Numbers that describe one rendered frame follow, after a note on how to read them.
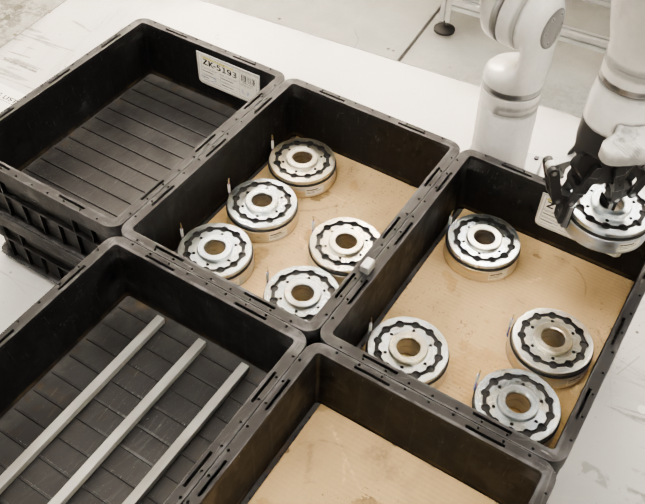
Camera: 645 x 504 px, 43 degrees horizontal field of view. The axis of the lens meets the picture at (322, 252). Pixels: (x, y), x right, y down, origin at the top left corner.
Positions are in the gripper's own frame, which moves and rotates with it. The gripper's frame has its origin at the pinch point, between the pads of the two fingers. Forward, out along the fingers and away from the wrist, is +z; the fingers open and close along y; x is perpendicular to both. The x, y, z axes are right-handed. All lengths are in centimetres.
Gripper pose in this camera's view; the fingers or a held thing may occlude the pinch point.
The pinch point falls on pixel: (584, 211)
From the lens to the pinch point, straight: 102.2
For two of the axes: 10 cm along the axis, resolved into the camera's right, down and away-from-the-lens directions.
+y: -9.9, 0.9, -1.1
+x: 1.4, 7.4, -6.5
